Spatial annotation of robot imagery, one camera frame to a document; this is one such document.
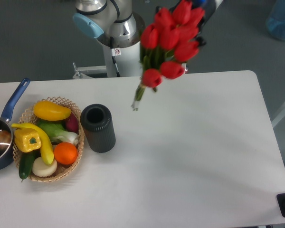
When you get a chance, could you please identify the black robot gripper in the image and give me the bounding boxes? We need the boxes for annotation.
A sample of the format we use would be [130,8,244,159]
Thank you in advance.
[194,0,223,48]

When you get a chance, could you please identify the red tulip bouquet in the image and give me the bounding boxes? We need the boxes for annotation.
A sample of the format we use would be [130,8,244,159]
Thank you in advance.
[132,0,202,111]

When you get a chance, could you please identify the dark grey ribbed vase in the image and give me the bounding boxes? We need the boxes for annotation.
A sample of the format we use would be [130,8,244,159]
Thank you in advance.
[80,104,116,153]

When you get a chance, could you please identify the woven wicker basket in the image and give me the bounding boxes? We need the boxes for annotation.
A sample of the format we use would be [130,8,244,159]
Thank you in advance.
[13,96,85,182]

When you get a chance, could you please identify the blue transparent container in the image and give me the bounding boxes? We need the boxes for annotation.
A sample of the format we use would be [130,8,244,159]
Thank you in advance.
[266,0,285,41]

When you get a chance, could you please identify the purple red onion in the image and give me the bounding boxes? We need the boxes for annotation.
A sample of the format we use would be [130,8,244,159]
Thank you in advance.
[64,112,79,133]

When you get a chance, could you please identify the green lettuce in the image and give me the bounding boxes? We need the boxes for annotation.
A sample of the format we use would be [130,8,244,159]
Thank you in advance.
[37,120,79,146]

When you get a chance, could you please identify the yellow mango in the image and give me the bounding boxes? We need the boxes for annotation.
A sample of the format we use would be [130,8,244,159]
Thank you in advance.
[33,100,71,121]

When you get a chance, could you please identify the orange fruit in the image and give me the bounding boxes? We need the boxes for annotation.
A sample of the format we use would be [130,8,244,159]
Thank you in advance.
[54,142,78,165]

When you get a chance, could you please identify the yellow banana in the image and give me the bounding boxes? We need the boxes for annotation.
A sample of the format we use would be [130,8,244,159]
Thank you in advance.
[11,123,54,165]

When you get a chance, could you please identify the yellow bell pepper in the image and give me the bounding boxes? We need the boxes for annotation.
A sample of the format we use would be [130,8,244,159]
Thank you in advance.
[14,128,41,152]

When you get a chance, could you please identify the white round bun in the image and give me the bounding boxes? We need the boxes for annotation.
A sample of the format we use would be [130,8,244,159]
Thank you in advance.
[32,157,57,177]

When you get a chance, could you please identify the green cucumber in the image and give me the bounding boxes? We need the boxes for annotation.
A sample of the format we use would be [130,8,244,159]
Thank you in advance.
[19,150,38,180]

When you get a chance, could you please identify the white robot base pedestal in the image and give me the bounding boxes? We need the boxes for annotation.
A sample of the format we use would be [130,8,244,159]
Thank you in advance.
[73,0,145,77]

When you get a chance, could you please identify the blue handled saucepan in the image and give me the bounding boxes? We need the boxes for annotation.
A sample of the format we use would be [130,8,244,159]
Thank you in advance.
[0,78,30,170]

